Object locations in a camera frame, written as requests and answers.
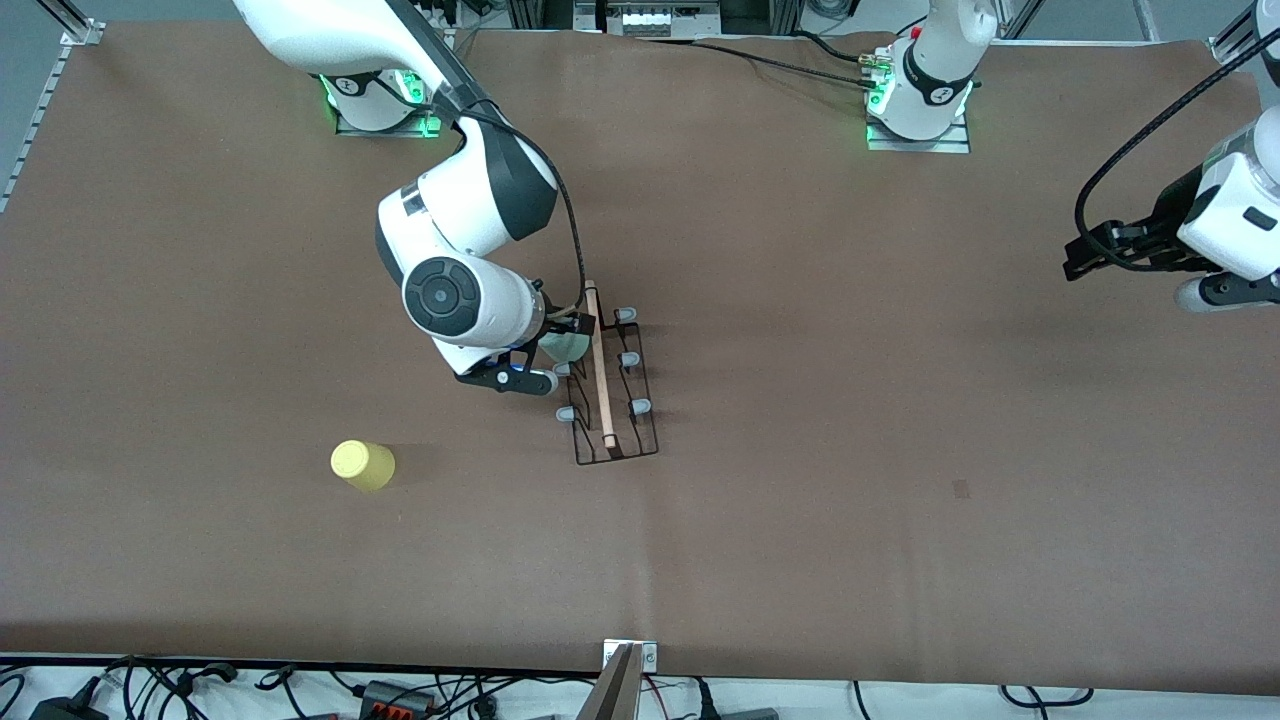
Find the black wire cup holder rack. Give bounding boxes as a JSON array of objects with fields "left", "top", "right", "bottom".
[{"left": 553, "top": 280, "right": 661, "bottom": 467}]

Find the yellow plastic cup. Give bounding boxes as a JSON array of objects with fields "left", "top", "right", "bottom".
[{"left": 330, "top": 439, "right": 397, "bottom": 493}]

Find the grey cylinder on left gripper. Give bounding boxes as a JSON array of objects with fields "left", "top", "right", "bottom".
[{"left": 1175, "top": 273, "right": 1280, "bottom": 313}]

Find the control box with white sockets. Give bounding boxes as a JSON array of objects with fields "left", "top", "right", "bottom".
[{"left": 575, "top": 0, "right": 723, "bottom": 39}]

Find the black connector with orange levers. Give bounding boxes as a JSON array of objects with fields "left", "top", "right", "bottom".
[{"left": 358, "top": 680, "right": 438, "bottom": 719}]

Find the grey metal pole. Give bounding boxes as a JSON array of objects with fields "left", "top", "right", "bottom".
[{"left": 575, "top": 645, "right": 646, "bottom": 720}]

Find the black power adapter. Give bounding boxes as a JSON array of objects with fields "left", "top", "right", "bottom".
[{"left": 28, "top": 693, "right": 109, "bottom": 720}]

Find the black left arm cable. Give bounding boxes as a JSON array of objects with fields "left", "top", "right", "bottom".
[{"left": 1075, "top": 30, "right": 1280, "bottom": 273}]

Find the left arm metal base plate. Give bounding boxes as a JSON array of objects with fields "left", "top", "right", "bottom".
[{"left": 866, "top": 110, "right": 972, "bottom": 154}]

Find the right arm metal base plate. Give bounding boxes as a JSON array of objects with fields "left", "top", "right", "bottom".
[{"left": 335, "top": 105, "right": 444, "bottom": 139}]

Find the small metal table bracket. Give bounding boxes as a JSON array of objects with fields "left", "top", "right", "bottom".
[{"left": 603, "top": 640, "right": 659, "bottom": 673}]

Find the long black table cable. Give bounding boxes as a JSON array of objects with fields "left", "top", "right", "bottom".
[{"left": 690, "top": 38, "right": 886, "bottom": 91}]

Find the short black table cable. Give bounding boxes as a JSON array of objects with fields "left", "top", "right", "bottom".
[{"left": 795, "top": 30, "right": 866, "bottom": 63}]

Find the black looped cable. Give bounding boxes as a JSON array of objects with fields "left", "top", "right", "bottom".
[{"left": 1000, "top": 685, "right": 1093, "bottom": 707}]

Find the tangled black cable bundle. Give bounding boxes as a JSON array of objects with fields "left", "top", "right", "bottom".
[{"left": 100, "top": 655, "right": 241, "bottom": 720}]

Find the perforated metal edge rail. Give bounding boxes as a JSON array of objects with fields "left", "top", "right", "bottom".
[{"left": 0, "top": 45, "right": 76, "bottom": 214}]

